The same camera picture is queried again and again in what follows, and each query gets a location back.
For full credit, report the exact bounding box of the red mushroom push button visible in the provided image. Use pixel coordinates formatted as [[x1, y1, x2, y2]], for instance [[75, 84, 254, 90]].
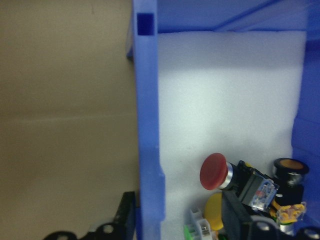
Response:
[[199, 152, 281, 214]]

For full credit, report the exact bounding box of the blue bin with push buttons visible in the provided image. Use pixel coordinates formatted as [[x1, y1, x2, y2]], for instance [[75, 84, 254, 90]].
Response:
[[126, 0, 320, 240]]

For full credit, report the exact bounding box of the white green switch block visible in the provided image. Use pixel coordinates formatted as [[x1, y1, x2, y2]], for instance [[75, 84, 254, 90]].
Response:
[[183, 206, 214, 240]]

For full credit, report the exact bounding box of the pile of push-button switches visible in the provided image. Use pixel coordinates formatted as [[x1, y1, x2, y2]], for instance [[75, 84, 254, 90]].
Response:
[[156, 29, 309, 240]]

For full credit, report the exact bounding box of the yellow mushroom push button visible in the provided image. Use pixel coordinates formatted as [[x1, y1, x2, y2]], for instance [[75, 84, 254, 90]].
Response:
[[204, 192, 225, 232]]

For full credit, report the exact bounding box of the orange lens push button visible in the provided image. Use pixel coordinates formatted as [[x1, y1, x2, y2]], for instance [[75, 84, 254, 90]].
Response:
[[271, 157, 311, 224]]

